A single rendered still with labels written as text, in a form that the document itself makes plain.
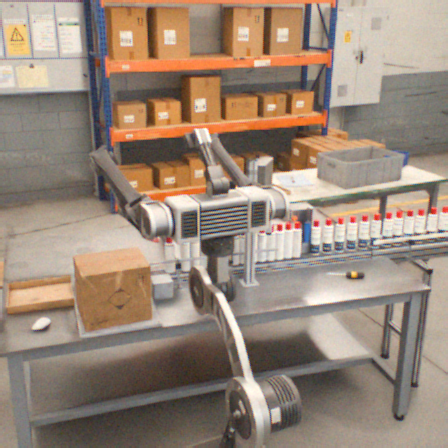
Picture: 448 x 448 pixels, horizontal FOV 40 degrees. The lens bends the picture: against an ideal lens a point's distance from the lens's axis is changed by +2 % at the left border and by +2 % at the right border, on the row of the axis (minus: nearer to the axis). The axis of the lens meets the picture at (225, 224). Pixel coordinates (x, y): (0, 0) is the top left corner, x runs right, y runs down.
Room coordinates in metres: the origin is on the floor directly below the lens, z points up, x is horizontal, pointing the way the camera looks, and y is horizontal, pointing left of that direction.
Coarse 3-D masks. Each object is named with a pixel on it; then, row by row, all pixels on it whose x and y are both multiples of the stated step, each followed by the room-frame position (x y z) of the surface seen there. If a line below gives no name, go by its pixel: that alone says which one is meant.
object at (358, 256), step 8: (328, 256) 3.11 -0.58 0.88; (336, 256) 3.12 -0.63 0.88; (344, 256) 3.13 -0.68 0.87; (352, 256) 3.15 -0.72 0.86; (360, 256) 3.16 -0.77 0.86; (368, 256) 3.18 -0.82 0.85; (264, 264) 2.99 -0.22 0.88; (272, 264) 3.00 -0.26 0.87; (280, 264) 3.01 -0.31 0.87; (288, 264) 3.03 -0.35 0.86; (296, 264) 3.04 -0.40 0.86; (304, 264) 3.06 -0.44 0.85; (312, 264) 3.08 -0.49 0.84; (320, 264) 3.09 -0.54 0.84; (328, 264) 3.10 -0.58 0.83; (232, 272) 2.93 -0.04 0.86; (240, 272) 2.94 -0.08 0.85; (256, 272) 2.97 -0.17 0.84; (264, 272) 2.98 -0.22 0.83; (176, 280) 2.83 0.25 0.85; (184, 280) 2.85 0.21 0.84
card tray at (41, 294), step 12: (12, 288) 2.76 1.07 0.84; (24, 288) 2.77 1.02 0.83; (36, 288) 2.78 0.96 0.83; (48, 288) 2.78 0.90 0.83; (60, 288) 2.78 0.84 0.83; (12, 300) 2.65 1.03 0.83; (24, 300) 2.65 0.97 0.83; (36, 300) 2.65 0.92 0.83; (48, 300) 2.65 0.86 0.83; (60, 300) 2.59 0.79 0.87; (72, 300) 2.60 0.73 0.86; (12, 312) 2.52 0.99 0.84
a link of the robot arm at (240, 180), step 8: (216, 136) 2.73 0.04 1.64; (216, 144) 2.69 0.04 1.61; (216, 152) 2.66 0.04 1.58; (224, 152) 2.65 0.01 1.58; (224, 160) 2.62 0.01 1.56; (232, 160) 2.62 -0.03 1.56; (224, 168) 2.62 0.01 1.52; (232, 168) 2.58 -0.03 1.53; (232, 176) 2.56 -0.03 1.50; (240, 176) 2.54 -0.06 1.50; (240, 184) 2.51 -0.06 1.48; (248, 184) 2.51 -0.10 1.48; (256, 184) 2.51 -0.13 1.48
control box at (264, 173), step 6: (258, 162) 2.90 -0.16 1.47; (264, 162) 2.90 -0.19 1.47; (270, 162) 2.94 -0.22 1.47; (246, 168) 2.88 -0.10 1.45; (258, 168) 2.85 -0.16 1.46; (264, 168) 2.84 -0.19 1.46; (270, 168) 2.95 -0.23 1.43; (258, 174) 2.85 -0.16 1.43; (264, 174) 2.84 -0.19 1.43; (270, 174) 2.95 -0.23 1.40; (258, 180) 2.85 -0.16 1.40; (264, 180) 2.84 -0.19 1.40; (270, 180) 2.96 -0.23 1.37
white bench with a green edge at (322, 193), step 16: (304, 176) 5.03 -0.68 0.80; (416, 176) 5.03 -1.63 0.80; (432, 176) 5.03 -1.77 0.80; (304, 192) 4.56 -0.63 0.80; (320, 192) 4.56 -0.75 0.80; (336, 192) 4.56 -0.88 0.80; (352, 192) 4.57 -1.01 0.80; (368, 192) 4.62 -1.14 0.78; (384, 192) 4.75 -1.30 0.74; (400, 192) 4.82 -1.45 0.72; (432, 192) 4.98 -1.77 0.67; (384, 208) 5.53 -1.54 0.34; (368, 240) 5.09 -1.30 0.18
